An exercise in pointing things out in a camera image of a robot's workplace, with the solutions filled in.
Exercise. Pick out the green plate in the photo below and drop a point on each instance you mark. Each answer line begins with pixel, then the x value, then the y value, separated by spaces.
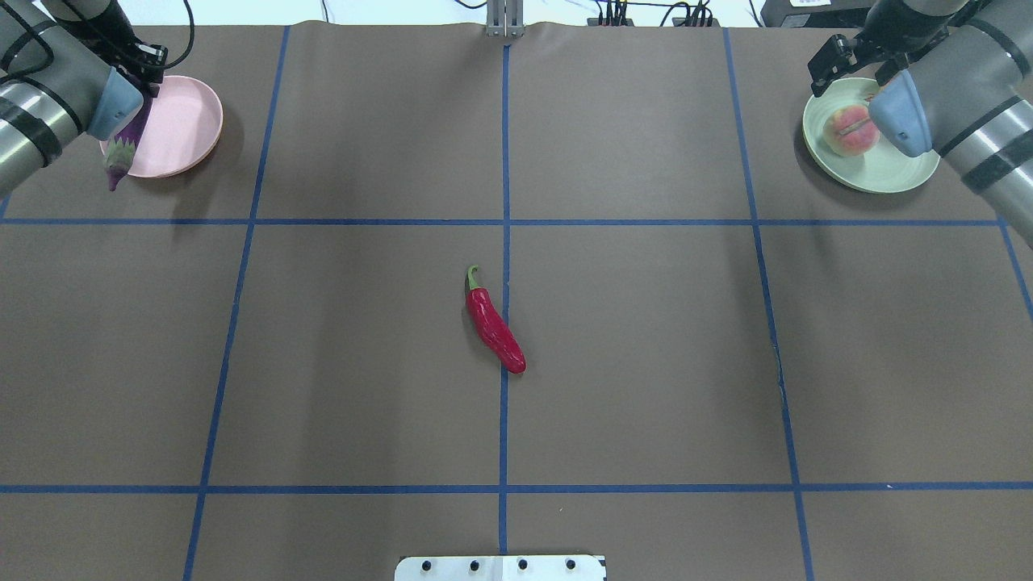
pixel 882 169

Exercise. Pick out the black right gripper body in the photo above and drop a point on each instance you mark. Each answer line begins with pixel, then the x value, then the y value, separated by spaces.
pixel 897 38

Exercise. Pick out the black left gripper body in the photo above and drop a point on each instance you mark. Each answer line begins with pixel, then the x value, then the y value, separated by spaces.
pixel 142 68

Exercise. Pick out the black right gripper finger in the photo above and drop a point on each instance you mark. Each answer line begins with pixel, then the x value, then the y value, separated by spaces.
pixel 832 61

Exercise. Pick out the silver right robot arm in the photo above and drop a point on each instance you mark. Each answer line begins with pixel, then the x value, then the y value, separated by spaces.
pixel 954 93

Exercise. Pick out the red chili pepper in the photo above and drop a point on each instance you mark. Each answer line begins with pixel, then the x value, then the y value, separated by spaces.
pixel 491 327

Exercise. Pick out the yellow pink peach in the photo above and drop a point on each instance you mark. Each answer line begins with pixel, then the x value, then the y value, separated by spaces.
pixel 850 132

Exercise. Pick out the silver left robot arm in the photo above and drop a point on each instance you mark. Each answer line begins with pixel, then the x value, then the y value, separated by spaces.
pixel 69 69

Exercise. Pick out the purple eggplant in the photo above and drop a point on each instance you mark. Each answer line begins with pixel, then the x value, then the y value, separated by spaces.
pixel 121 150

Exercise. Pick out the pink plate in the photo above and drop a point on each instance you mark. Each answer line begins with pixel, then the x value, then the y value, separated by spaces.
pixel 185 124

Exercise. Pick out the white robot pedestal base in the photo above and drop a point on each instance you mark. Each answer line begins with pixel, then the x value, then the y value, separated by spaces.
pixel 503 567

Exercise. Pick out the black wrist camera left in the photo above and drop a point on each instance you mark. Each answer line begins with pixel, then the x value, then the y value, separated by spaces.
pixel 147 62

